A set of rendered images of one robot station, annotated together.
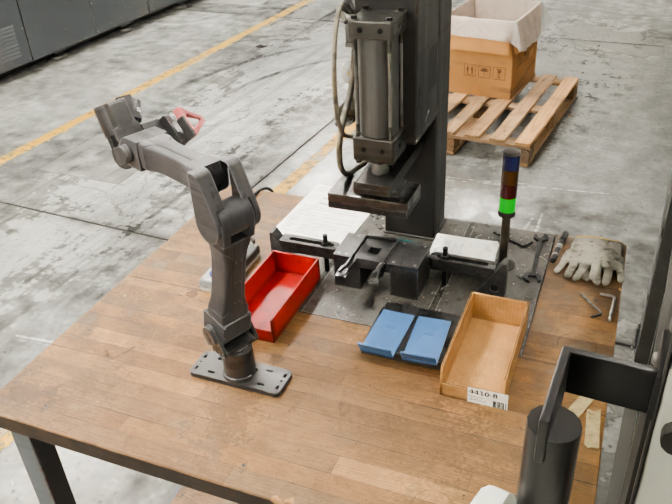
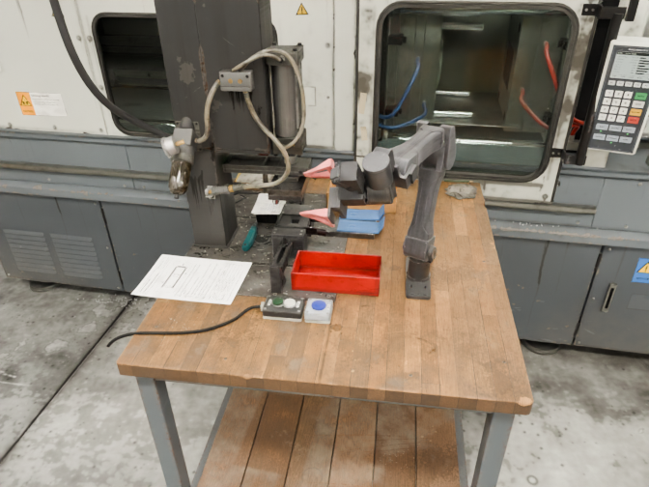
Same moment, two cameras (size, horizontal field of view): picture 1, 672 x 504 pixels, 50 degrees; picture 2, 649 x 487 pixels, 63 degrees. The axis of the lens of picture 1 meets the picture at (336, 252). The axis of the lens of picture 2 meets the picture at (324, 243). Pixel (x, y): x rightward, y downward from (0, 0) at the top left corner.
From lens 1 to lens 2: 2.16 m
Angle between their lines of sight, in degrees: 85
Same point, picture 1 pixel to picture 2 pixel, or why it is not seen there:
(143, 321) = (383, 344)
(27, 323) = not seen: outside the picture
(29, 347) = not seen: outside the picture
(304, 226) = (217, 287)
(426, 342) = (363, 214)
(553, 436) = (621, 13)
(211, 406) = (451, 283)
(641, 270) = (32, 299)
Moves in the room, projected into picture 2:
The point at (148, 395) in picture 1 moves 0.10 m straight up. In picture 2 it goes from (460, 312) to (464, 282)
